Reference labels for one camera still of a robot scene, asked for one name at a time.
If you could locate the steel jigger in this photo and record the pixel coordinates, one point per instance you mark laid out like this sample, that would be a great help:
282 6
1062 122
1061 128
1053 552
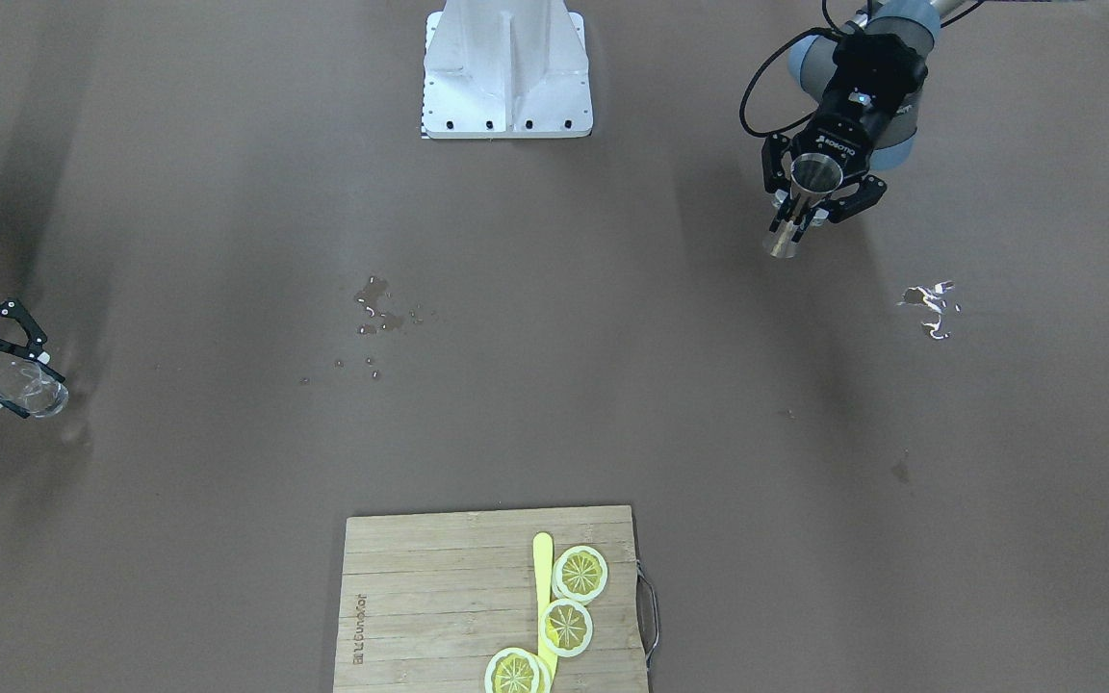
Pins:
811 178

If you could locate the yellow plastic knife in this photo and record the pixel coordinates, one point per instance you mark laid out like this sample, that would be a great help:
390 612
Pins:
542 547

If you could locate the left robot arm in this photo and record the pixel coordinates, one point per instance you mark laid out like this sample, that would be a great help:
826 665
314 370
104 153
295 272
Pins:
810 63

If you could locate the middle lemon slice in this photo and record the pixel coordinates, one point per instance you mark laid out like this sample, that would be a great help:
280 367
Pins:
565 628

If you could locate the lemon slice at edge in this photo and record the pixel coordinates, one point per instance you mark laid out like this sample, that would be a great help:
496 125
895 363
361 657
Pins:
516 670

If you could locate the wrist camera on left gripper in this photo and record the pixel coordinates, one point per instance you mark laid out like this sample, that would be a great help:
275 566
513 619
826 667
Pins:
883 67

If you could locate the bamboo cutting board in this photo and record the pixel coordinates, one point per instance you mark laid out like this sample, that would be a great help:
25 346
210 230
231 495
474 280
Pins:
427 599

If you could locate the clear glass beaker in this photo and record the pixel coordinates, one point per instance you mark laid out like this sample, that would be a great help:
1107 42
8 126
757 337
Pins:
24 383

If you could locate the white column mount base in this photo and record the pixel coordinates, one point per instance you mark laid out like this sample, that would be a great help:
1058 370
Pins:
506 69

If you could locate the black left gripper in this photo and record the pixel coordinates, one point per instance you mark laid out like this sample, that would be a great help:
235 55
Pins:
843 141

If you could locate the lemon slice near handle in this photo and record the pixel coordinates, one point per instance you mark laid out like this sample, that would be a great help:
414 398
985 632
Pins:
580 574

